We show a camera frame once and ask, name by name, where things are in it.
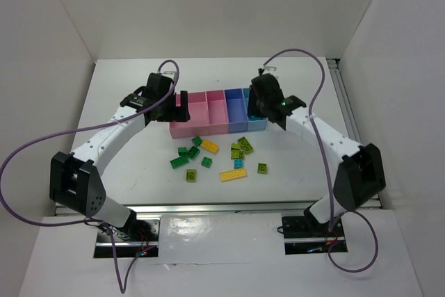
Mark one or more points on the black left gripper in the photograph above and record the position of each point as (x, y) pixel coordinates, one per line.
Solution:
(177, 113)

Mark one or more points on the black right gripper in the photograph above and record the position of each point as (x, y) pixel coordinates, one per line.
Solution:
(257, 110)

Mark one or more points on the small cyan lego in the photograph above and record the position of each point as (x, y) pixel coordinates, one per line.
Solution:
(238, 163)

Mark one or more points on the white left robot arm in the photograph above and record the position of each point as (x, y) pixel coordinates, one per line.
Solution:
(76, 178)

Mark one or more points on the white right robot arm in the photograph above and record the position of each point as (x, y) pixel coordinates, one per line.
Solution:
(356, 172)

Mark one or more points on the large pink bin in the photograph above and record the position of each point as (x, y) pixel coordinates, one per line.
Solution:
(198, 125)

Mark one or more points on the light blue bin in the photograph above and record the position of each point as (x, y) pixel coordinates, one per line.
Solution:
(257, 125)

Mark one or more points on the dark green square lego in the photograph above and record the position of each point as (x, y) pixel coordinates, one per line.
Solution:
(197, 141)

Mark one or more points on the dark blue bin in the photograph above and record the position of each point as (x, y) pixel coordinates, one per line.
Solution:
(237, 114)

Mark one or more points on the small pink bin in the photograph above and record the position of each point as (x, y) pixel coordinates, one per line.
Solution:
(218, 116)

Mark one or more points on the small dark green lego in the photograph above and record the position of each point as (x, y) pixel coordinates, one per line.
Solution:
(182, 151)

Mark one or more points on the yellow short lego brick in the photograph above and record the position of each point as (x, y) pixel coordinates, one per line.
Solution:
(209, 146)

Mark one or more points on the dark green upturned lego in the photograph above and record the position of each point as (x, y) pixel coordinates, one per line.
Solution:
(193, 152)

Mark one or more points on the dark green long lego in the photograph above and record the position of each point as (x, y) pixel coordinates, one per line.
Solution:
(179, 162)

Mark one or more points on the lime long lego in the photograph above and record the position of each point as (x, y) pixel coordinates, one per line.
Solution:
(245, 145)

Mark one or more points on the dark green lego right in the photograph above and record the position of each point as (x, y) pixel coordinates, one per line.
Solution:
(206, 162)

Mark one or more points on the lime stacked lego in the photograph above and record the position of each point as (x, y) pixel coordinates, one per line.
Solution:
(236, 152)

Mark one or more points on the yellow long lego plate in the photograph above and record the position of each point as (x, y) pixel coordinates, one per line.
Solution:
(232, 175)

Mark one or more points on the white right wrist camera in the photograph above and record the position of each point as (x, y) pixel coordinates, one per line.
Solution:
(267, 69)

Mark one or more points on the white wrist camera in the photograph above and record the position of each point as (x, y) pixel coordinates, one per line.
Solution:
(267, 69)
(169, 74)

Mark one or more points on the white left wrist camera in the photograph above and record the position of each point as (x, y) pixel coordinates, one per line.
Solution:
(169, 74)

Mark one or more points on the aluminium right rail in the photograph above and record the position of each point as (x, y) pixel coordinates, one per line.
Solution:
(342, 95)

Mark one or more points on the aluminium rail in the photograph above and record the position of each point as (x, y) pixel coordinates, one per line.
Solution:
(207, 208)
(342, 95)

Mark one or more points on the aluminium front rail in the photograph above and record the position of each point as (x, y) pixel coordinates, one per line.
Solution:
(207, 208)

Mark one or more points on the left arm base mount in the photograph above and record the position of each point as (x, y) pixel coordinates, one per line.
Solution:
(145, 240)

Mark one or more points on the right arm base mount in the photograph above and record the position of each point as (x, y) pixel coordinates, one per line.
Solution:
(303, 237)

